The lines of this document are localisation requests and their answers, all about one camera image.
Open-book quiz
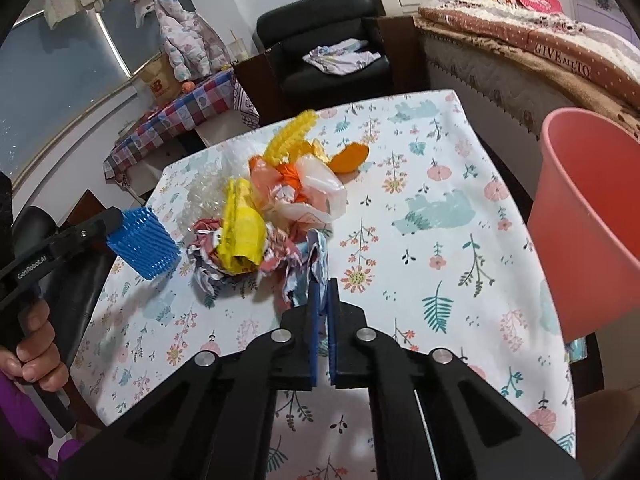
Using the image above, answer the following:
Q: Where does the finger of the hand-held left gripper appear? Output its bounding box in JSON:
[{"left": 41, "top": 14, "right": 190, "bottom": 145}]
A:
[{"left": 49, "top": 208, "right": 124, "bottom": 261}]

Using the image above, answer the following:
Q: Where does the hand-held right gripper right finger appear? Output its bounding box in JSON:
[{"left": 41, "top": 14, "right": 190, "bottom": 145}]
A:
[{"left": 326, "top": 277, "right": 586, "bottom": 480}]

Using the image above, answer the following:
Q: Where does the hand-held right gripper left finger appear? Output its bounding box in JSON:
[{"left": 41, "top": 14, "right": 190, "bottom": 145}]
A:
[{"left": 59, "top": 279, "right": 325, "bottom": 480}]

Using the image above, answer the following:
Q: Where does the blue foam net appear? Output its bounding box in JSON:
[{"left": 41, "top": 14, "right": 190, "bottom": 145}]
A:
[{"left": 106, "top": 206, "right": 179, "bottom": 281}]

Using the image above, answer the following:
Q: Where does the red white paper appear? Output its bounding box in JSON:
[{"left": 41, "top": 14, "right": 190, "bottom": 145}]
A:
[{"left": 186, "top": 217, "right": 333, "bottom": 311}]

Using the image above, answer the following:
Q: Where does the clear bubble wrap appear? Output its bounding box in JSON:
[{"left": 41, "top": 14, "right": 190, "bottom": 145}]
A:
[{"left": 175, "top": 140, "right": 251, "bottom": 221}]

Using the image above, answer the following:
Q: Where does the white orange plastic bag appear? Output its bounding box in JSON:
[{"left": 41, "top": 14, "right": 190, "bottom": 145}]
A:
[{"left": 249, "top": 152, "right": 348, "bottom": 226}]

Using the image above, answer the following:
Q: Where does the orange peel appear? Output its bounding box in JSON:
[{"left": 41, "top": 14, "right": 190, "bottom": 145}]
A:
[
  {"left": 300, "top": 140, "right": 332, "bottom": 162},
  {"left": 330, "top": 142, "right": 370, "bottom": 173}
]

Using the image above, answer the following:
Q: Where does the yellow foam net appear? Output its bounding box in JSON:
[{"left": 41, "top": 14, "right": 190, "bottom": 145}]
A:
[{"left": 263, "top": 110, "right": 321, "bottom": 166}]

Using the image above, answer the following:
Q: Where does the pink plastic bin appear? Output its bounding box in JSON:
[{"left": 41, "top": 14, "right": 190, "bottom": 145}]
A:
[{"left": 527, "top": 107, "right": 640, "bottom": 341}]

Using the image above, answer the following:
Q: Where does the person's left hand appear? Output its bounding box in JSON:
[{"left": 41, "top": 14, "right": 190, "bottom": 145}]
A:
[{"left": 0, "top": 304, "right": 70, "bottom": 392}]

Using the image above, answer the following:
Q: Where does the yellow plastic wrapper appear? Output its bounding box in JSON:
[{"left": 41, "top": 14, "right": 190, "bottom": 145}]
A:
[{"left": 220, "top": 177, "right": 266, "bottom": 276}]

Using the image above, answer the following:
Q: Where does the checked tablecloth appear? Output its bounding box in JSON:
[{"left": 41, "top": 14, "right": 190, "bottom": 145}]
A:
[{"left": 103, "top": 69, "right": 261, "bottom": 181}]

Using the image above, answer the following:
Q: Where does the floral tablecloth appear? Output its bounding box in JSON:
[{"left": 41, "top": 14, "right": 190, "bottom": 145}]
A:
[{"left": 69, "top": 89, "right": 576, "bottom": 480}]

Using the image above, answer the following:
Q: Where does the curved window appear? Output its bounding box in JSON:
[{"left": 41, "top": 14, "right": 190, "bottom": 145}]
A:
[{"left": 0, "top": 0, "right": 138, "bottom": 181}]

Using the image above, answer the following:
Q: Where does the white side table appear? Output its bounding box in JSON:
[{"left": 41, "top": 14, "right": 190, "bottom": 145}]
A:
[{"left": 192, "top": 110, "right": 253, "bottom": 153}]

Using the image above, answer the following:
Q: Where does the brown paper bag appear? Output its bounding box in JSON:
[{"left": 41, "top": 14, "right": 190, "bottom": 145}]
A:
[{"left": 137, "top": 52, "right": 181, "bottom": 106}]

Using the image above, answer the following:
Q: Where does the pale puffy jacket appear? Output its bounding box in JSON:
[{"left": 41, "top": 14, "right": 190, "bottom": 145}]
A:
[{"left": 155, "top": 0, "right": 231, "bottom": 81}]

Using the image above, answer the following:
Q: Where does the dark wooden cabinet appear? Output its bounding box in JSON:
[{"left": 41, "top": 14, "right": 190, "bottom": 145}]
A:
[
  {"left": 377, "top": 15, "right": 431, "bottom": 93},
  {"left": 234, "top": 47, "right": 288, "bottom": 126}
]

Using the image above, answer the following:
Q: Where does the white hanging garment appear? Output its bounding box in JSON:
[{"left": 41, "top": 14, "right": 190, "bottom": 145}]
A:
[{"left": 131, "top": 0, "right": 161, "bottom": 28}]

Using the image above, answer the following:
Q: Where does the glass jar with sticks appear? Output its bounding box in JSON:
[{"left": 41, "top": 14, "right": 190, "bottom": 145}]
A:
[{"left": 227, "top": 30, "right": 249, "bottom": 63}]

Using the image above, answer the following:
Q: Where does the white patterned cloth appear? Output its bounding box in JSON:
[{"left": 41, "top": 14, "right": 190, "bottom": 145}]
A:
[{"left": 303, "top": 39, "right": 380, "bottom": 77}]

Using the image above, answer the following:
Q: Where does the white bed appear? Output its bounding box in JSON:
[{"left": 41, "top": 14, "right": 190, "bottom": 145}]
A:
[{"left": 361, "top": 0, "right": 640, "bottom": 141}]

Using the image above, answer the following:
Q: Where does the black leather armchair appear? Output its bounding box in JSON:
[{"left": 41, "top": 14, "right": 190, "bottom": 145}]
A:
[{"left": 252, "top": 0, "right": 391, "bottom": 111}]

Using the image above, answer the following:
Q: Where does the tan brown blanket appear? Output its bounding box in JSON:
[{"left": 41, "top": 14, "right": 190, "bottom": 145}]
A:
[{"left": 417, "top": 17, "right": 640, "bottom": 141}]

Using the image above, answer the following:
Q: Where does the rust dotted blanket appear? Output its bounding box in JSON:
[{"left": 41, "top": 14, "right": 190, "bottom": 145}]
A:
[{"left": 419, "top": 2, "right": 640, "bottom": 111}]

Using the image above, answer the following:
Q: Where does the white fleece blanket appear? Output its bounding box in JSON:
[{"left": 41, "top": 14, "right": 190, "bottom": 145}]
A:
[{"left": 435, "top": 0, "right": 640, "bottom": 51}]

